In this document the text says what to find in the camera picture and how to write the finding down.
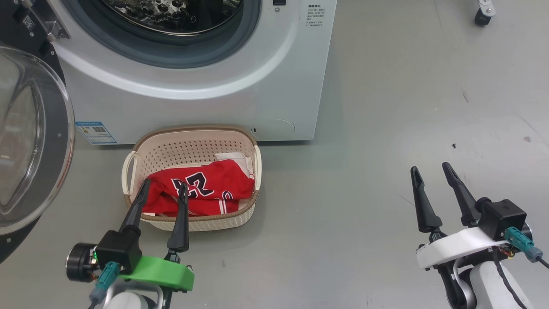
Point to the blue energy label sticker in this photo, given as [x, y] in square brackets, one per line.
[96, 133]

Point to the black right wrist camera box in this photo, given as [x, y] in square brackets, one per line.
[502, 219]

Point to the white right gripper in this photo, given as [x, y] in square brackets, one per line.
[454, 246]

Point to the black round glass washer door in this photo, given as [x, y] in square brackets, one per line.
[38, 128]

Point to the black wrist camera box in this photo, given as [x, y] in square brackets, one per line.
[502, 219]
[118, 251]

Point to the white front-load washing machine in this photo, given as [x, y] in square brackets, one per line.
[279, 86]

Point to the red basketball jersey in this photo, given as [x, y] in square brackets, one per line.
[227, 180]

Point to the cream perforated laundry basket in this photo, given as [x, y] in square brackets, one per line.
[193, 146]

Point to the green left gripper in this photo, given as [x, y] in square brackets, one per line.
[163, 272]

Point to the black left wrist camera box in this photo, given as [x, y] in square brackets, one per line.
[118, 251]

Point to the grey metal leg with caster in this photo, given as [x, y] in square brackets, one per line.
[484, 13]

